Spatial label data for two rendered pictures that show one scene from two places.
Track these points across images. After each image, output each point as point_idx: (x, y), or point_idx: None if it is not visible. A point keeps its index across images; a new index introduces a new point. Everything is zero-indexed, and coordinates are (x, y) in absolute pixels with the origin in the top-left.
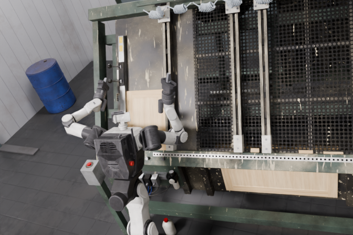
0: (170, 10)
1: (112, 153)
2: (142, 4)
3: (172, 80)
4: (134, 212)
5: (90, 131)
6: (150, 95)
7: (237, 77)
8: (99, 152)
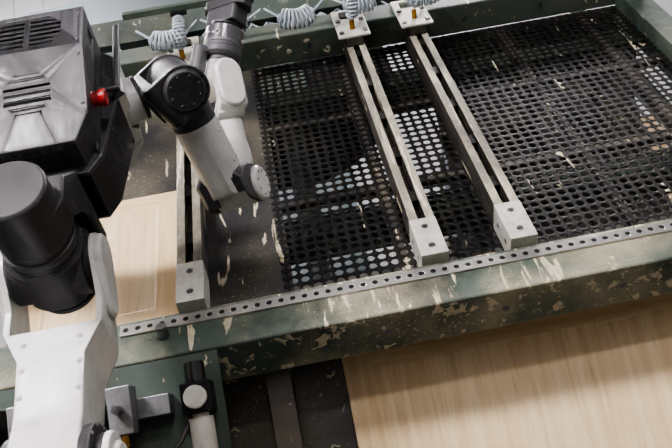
0: None
1: (38, 44)
2: (139, 11)
3: None
4: (44, 367)
5: None
6: (124, 209)
7: (390, 122)
8: None
